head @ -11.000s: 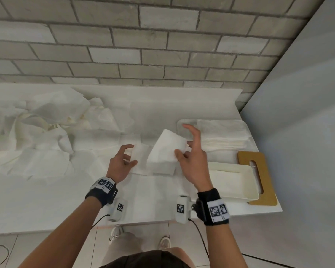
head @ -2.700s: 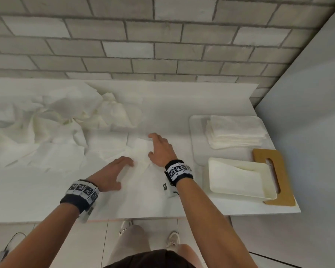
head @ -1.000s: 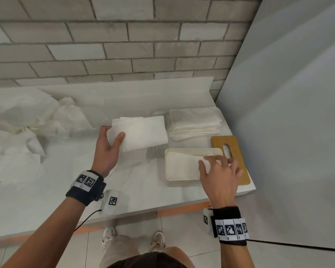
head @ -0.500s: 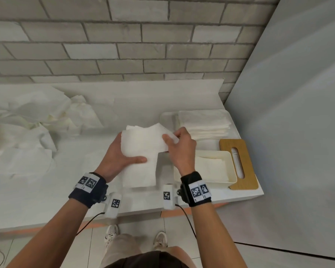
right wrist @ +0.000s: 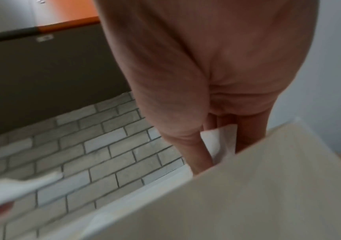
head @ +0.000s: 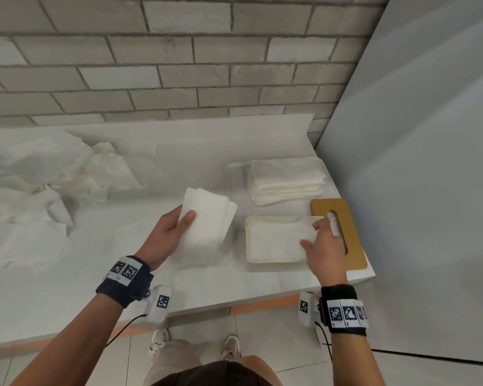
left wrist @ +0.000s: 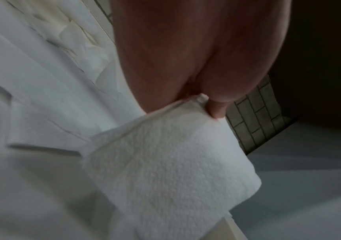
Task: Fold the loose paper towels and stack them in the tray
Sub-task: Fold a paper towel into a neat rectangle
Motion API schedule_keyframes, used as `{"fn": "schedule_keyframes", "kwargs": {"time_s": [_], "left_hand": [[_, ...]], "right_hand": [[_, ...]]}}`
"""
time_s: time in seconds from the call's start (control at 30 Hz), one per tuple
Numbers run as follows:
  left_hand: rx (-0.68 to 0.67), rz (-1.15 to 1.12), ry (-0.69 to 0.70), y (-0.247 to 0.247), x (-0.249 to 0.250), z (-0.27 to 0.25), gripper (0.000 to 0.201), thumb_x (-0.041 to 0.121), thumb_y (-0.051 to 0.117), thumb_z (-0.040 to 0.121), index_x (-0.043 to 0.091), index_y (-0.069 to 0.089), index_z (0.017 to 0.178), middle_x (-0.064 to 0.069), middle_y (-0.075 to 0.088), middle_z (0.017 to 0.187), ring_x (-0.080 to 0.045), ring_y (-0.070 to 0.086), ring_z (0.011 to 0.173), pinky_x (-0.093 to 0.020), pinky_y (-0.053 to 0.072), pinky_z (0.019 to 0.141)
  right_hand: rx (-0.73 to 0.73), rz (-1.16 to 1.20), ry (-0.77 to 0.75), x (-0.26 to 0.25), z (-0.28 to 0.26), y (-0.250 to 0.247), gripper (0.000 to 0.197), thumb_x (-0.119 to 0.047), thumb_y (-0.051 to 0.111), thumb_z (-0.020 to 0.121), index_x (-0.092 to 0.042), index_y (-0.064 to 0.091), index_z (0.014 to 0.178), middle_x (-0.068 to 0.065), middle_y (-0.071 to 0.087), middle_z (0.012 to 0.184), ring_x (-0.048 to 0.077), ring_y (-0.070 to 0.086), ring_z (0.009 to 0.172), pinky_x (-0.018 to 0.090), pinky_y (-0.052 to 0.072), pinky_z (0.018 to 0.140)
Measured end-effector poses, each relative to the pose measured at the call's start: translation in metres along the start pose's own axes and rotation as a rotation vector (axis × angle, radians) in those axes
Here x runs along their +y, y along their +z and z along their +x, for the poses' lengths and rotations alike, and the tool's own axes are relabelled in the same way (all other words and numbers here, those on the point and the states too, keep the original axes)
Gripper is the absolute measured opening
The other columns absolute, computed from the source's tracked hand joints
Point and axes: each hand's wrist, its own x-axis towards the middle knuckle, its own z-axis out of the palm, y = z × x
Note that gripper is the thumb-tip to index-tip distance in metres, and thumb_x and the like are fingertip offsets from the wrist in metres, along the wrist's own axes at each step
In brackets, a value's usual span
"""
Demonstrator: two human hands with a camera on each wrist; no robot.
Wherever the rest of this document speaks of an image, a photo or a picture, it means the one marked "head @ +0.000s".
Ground person's right hand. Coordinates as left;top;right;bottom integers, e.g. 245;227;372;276
299;218;349;288

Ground person's left hand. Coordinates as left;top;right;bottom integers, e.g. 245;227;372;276
135;205;196;272

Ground white tissue sheet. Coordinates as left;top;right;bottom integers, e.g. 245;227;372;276
250;218;320;262

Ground person's right forearm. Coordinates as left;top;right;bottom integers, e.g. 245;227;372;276
329;331;384;386

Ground person's left forearm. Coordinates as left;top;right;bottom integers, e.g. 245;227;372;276
8;292;126;386

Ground wooden box lid with slot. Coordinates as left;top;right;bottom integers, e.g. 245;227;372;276
309;198;368;271

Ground cream tissue box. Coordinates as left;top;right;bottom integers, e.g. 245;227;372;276
245;215;327;264

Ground black right wristband with markers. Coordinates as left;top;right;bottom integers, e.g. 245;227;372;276
320;284;368;338

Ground black wristband with markers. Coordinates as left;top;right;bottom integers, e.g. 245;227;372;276
320;284;368;338
95;255;155;309

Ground white tray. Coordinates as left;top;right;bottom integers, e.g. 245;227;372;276
224;158;327;206

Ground stack of folded white tissues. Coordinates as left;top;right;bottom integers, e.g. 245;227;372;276
247;157;327;207

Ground black left wristband with markers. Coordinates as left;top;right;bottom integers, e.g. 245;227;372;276
95;255;155;309

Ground person's right white shoe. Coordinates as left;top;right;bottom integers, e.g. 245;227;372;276
221;334;242;359

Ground person's white shoe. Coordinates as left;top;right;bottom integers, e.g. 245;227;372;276
148;328;171;363
221;334;242;359

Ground person's left white shoe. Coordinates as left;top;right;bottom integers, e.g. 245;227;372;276
148;328;171;363

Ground person's beige shorts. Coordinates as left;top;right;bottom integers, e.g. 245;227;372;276
142;339;228;386

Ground pile of crumpled white tissues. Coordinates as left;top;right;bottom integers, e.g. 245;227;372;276
0;128;163;274

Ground person's dark shirt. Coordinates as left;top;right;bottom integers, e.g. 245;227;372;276
152;359;283;386

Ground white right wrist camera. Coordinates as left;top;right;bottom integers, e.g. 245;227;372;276
299;289;323;329

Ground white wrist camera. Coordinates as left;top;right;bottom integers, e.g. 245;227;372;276
146;284;174;329
299;289;323;329

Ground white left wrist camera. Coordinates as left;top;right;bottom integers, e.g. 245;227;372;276
146;284;174;329

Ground black right camera cable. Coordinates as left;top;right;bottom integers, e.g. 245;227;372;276
314;321;335;363

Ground black camera cable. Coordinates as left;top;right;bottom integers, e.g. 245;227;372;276
104;313;150;349
314;321;335;363

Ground black left camera cable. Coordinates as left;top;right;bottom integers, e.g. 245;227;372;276
104;313;150;349

